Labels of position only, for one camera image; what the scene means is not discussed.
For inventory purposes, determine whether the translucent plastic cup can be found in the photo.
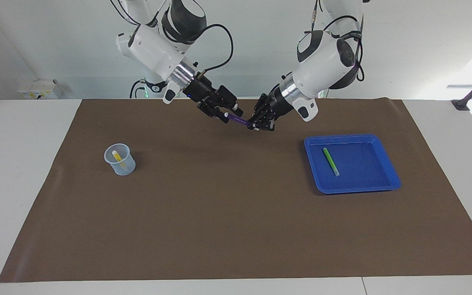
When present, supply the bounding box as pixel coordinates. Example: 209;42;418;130
104;143;136;176

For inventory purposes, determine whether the purple marker pen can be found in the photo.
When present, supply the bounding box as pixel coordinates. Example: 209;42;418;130
225;113;251;126

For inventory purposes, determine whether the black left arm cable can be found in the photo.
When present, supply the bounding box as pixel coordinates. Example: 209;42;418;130
312;0;365;82

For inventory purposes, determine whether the blue plastic tray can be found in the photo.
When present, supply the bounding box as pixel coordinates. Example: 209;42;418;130
304;134;401;194

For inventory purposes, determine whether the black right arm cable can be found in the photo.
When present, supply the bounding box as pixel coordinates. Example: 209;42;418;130
197;24;234;78

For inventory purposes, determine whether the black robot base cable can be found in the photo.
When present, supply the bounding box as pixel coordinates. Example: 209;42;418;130
129;80;146;99

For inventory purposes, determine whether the green marker pen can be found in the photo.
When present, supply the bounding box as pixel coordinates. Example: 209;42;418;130
322;147;340;177

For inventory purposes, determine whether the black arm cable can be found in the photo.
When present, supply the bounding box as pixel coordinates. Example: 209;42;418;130
312;0;365;82
197;24;234;78

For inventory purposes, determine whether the brown table mat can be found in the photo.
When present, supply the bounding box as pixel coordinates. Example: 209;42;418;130
0;98;472;283

